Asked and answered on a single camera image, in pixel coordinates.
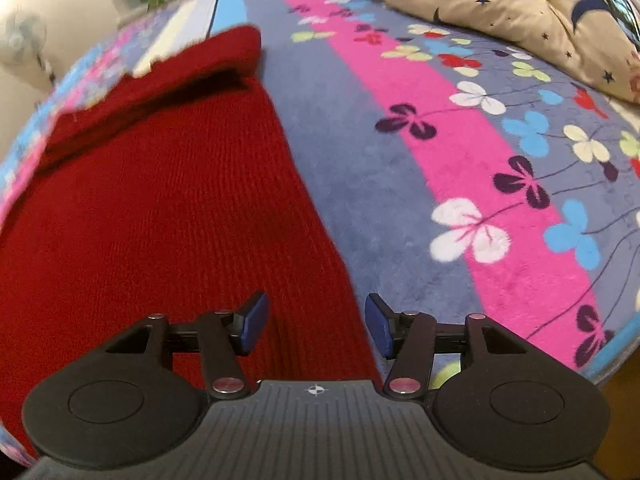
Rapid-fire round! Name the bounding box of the cream star pattern duvet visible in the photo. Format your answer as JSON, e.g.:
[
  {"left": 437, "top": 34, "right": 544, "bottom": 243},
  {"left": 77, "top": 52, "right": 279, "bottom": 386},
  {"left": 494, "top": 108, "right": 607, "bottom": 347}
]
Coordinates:
[{"left": 383, "top": 0, "right": 639, "bottom": 103}]

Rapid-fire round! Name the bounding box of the white standing fan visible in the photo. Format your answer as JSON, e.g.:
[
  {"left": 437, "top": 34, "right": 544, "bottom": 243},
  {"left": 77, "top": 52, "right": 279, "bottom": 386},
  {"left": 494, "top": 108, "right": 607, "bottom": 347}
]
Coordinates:
[{"left": 1, "top": 10, "right": 56, "bottom": 90}]

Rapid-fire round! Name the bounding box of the dark red knit sweater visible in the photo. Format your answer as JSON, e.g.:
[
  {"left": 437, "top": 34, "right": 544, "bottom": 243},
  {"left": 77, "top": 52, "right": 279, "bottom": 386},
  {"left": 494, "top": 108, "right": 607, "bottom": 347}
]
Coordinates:
[{"left": 1, "top": 26, "right": 378, "bottom": 437}]

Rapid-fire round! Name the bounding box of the colourful floral bed blanket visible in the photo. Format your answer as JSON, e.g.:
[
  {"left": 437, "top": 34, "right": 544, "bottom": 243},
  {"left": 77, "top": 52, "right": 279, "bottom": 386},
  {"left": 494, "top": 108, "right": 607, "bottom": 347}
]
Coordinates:
[{"left": 0, "top": 0, "right": 640, "bottom": 468}]

